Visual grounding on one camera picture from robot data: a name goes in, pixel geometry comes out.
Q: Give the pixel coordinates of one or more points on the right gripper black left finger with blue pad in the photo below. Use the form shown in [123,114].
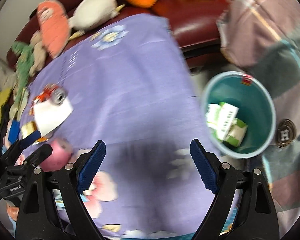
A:
[38,216]

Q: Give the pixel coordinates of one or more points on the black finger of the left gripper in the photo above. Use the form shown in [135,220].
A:
[12,154]
[32,161]

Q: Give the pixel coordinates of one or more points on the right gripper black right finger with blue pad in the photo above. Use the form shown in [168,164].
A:
[242,207]

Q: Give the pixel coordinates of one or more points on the pink paper cup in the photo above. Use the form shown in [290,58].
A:
[61,154]

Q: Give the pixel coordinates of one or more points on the gold foil snack bag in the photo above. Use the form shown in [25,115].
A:
[28,129]

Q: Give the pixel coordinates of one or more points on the teal plastic trash bin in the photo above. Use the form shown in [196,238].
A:
[255,108]

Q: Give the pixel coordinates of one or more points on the white paper napkin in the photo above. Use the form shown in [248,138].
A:
[48,116]

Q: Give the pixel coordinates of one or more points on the orange snack wrapper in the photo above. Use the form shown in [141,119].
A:
[43,96]

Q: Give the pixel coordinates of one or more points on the red soda can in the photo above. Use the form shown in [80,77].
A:
[58,94]

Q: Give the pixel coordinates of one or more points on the purple floral tablecloth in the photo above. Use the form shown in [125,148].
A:
[130,87]

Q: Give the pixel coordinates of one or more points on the beige bear plush toy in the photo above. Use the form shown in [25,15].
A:
[39,53]

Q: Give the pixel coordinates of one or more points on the green crocodile plush toy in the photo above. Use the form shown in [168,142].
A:
[25,61]

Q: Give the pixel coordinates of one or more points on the green white carton in bin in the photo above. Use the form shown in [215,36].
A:
[225,125]

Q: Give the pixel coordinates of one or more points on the pink carrot plush toy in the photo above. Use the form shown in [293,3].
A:
[54,26]

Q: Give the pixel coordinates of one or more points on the white duck plush toy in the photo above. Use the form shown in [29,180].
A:
[91,13]

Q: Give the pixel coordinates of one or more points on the dark red leather sofa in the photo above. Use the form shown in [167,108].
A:
[192,22]

